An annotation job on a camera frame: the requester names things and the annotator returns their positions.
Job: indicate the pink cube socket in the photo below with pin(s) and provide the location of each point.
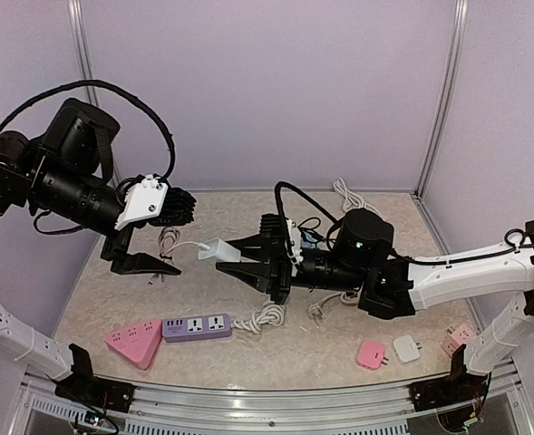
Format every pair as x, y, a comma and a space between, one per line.
456, 337

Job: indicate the teal power strip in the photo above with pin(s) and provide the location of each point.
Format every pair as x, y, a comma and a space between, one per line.
311, 241

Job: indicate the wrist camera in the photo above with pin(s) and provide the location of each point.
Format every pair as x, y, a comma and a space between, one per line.
282, 239
151, 200

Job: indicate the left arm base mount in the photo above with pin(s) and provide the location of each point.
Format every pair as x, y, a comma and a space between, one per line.
100, 393

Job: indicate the small white charger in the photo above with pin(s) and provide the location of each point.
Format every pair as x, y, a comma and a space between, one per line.
218, 250

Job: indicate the right aluminium corner post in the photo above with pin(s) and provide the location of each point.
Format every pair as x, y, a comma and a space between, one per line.
450, 72

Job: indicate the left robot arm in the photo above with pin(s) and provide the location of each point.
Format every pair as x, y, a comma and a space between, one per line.
67, 171

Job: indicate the pink square plug adapter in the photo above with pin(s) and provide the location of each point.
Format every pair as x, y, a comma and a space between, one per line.
371, 355

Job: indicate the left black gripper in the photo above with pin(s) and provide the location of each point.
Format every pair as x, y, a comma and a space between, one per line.
125, 263

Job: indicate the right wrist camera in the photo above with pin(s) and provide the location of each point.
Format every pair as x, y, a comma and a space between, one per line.
282, 239

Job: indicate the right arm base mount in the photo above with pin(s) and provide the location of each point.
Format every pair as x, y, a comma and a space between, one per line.
447, 390

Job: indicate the pink triangular power strip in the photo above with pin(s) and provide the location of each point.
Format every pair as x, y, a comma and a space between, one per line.
136, 343

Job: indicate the aluminium front rail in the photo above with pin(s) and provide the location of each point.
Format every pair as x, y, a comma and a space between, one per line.
379, 409

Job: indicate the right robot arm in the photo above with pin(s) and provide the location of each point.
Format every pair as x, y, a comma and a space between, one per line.
363, 262

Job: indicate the white square charger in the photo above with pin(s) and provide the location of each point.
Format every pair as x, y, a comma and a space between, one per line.
406, 349

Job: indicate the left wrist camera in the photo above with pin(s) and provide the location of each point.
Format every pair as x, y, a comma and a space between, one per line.
151, 200

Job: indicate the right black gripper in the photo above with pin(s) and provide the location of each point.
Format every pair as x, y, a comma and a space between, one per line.
273, 275

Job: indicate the purple power strip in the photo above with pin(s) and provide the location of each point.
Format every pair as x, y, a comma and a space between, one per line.
196, 328

